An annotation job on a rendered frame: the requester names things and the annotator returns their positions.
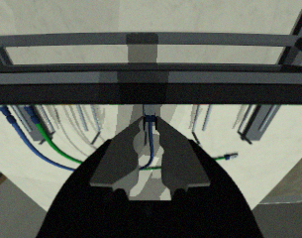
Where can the green patch cord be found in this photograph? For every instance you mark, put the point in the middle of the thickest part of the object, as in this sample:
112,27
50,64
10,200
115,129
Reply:
37,121

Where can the dark grey port rack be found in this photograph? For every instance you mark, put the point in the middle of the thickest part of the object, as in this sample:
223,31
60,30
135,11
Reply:
151,83

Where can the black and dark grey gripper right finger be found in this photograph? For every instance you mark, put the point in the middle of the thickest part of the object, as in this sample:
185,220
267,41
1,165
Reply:
184,164

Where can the blue patch cord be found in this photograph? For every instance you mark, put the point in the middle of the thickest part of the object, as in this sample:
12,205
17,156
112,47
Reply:
11,119

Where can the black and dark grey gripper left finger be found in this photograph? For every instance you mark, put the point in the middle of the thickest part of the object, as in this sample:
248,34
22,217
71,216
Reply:
115,164

